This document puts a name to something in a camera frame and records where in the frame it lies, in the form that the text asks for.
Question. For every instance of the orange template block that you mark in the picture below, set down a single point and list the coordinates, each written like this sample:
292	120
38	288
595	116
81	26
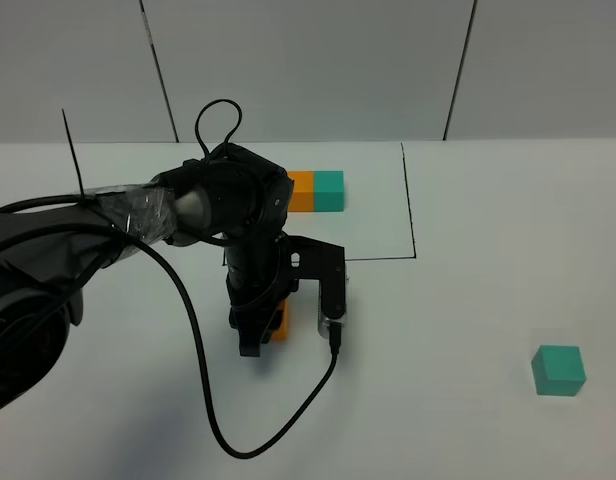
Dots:
303	195

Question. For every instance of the black zip tie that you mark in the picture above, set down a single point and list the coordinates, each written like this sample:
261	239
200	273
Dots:
73	155

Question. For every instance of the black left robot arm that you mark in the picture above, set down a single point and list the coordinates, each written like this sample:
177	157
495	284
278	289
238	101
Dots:
50	247

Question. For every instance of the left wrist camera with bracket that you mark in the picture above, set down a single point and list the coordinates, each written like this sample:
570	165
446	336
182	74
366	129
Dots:
311	259

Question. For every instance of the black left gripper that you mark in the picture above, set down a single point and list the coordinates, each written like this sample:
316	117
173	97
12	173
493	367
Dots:
257	283

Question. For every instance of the teal template block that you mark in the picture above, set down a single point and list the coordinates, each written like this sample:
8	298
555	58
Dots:
329	191

